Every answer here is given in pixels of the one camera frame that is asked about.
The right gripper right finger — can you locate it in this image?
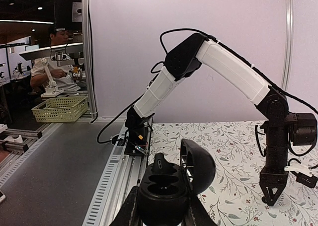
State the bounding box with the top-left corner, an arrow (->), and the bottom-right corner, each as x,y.
185,195 -> 217,226

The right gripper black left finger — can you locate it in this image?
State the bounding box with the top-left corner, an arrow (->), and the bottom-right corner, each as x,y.
113,186 -> 139,226

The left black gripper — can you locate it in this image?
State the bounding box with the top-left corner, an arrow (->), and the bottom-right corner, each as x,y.
259,170 -> 289,206

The black earbud charging case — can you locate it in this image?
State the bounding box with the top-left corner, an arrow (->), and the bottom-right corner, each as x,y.
137,139 -> 216,226

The black earbud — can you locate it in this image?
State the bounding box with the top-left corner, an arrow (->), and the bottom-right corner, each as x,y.
152,152 -> 169,174

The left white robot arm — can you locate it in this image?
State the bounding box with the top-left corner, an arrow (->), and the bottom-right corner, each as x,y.
125,32 -> 318,206

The floral patterned table mat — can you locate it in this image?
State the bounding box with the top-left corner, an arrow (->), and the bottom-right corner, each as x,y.
149,121 -> 318,226

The yellow plastic basket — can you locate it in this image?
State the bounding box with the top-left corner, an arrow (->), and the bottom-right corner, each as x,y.
31,96 -> 88,123

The small white background robot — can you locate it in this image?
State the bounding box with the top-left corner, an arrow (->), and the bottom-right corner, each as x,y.
39,58 -> 84,99

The person in white shirt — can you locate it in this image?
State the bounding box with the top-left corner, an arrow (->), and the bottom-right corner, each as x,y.
30,25 -> 80,93

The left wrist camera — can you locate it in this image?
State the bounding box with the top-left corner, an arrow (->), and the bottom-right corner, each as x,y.
284,164 -> 318,189

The aluminium front rail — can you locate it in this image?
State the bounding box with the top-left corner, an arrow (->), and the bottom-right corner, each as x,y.
81,125 -> 152,226

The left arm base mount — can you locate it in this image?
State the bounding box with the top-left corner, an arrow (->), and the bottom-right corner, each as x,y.
124,117 -> 153,156

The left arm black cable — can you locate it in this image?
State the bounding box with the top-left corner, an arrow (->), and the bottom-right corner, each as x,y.
216,39 -> 318,115

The left aluminium frame post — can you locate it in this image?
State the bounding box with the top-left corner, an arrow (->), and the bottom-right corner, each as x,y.
281,0 -> 294,91

